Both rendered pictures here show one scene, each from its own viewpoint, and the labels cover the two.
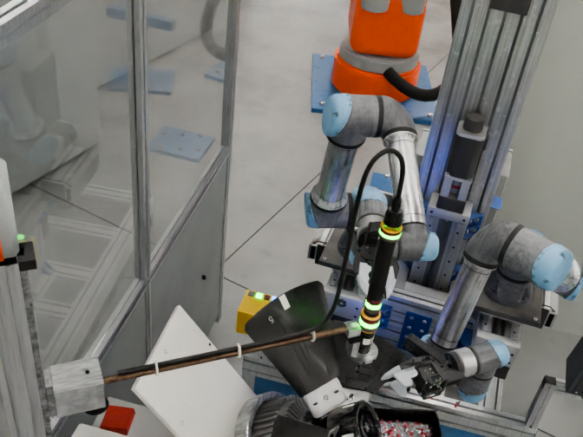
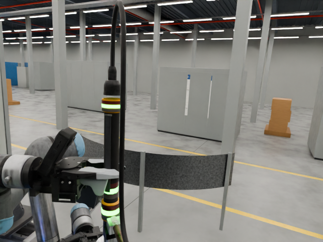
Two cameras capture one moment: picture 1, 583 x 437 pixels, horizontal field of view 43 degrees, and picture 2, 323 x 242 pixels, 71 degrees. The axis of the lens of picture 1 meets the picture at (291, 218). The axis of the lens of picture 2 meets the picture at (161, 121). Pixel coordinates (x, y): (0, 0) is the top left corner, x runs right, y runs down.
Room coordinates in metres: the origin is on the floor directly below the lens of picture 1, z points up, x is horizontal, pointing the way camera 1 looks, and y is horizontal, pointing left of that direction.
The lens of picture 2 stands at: (1.05, 0.29, 1.77)
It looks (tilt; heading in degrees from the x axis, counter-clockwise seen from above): 11 degrees down; 271
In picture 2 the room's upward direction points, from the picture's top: 3 degrees clockwise
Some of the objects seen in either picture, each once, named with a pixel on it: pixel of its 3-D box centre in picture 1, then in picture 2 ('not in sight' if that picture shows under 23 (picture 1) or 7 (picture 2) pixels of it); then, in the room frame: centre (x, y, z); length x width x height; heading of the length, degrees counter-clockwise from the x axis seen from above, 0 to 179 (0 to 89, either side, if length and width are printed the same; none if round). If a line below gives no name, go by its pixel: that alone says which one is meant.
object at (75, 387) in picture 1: (74, 387); not in sight; (0.89, 0.37, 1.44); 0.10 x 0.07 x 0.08; 116
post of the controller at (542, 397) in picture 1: (540, 402); not in sight; (1.43, -0.78, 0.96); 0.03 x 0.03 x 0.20; 81
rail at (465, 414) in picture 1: (384, 395); not in sight; (1.50, -0.35, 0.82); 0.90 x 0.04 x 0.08; 81
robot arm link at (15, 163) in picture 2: (371, 233); (21, 172); (1.37, -0.19, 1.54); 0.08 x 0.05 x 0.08; 91
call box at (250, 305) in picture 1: (266, 318); not in sight; (1.57, 0.04, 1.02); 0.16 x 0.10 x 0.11; 81
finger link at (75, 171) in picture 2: (363, 264); (79, 172); (1.23, -0.17, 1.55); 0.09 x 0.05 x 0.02; 172
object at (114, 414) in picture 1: (117, 420); not in sight; (1.26, 0.41, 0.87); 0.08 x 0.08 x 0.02; 87
